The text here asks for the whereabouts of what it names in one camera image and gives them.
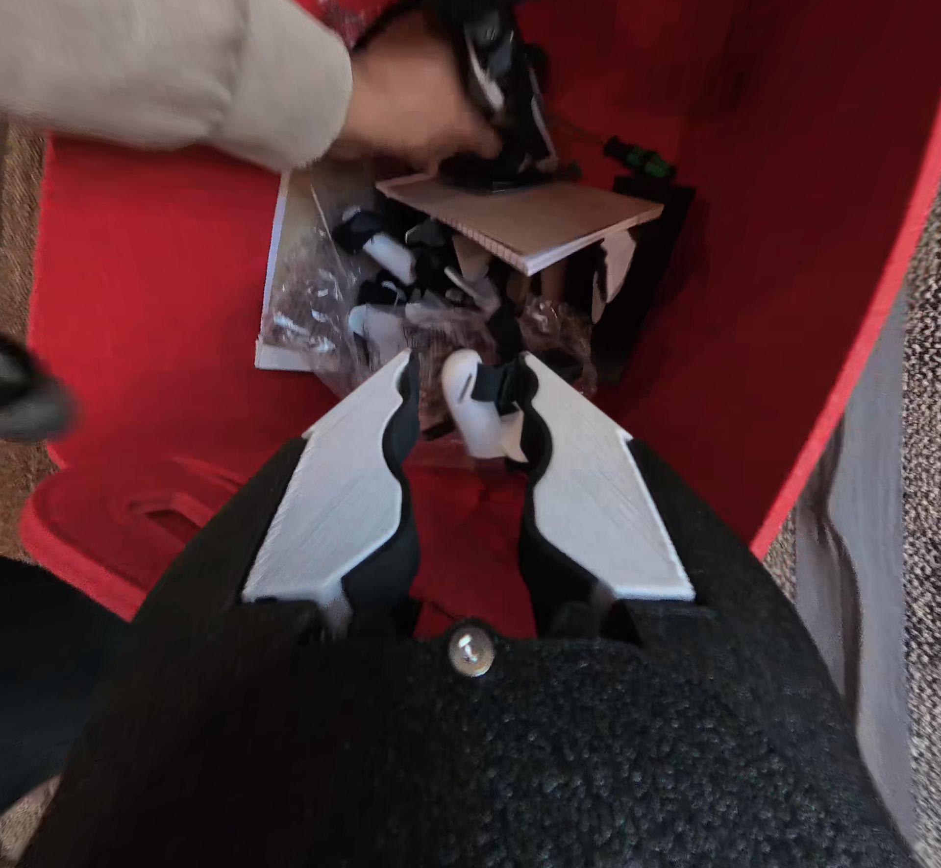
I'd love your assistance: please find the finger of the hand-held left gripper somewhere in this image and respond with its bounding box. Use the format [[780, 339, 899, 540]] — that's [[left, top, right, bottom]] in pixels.
[[377, 170, 666, 278]]

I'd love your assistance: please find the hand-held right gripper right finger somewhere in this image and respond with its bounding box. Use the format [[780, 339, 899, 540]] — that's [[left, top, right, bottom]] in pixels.
[[515, 354, 696, 631]]

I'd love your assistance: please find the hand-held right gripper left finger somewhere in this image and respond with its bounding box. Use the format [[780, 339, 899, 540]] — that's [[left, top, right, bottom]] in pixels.
[[240, 351, 424, 627]]

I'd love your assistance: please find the pile of black white parts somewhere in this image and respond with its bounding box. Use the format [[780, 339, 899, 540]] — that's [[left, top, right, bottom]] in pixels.
[[331, 200, 648, 406]]

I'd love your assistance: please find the white black plastic part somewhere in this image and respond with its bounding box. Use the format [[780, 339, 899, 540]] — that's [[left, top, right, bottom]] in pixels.
[[439, 347, 557, 465]]

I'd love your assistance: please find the red fabric basket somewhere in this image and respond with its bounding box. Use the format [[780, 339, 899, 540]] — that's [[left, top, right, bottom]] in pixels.
[[18, 0, 941, 622]]

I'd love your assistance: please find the person's left forearm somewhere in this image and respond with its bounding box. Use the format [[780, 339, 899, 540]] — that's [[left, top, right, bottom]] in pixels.
[[0, 0, 357, 174]]

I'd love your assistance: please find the person's left hand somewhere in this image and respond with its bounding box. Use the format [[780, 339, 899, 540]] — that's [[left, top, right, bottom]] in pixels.
[[327, 13, 508, 174]]

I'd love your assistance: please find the small green black part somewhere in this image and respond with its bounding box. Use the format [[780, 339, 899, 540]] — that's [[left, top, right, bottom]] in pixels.
[[600, 134, 680, 183]]

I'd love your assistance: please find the black box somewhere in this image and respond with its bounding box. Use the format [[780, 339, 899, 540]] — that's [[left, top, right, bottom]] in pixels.
[[581, 170, 699, 387]]

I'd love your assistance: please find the clear plastic bag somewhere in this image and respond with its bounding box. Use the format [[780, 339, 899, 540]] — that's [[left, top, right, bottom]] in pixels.
[[262, 215, 442, 399]]

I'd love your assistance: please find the grey cloth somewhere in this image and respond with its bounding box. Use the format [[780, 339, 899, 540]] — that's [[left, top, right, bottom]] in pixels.
[[765, 185, 941, 868]]

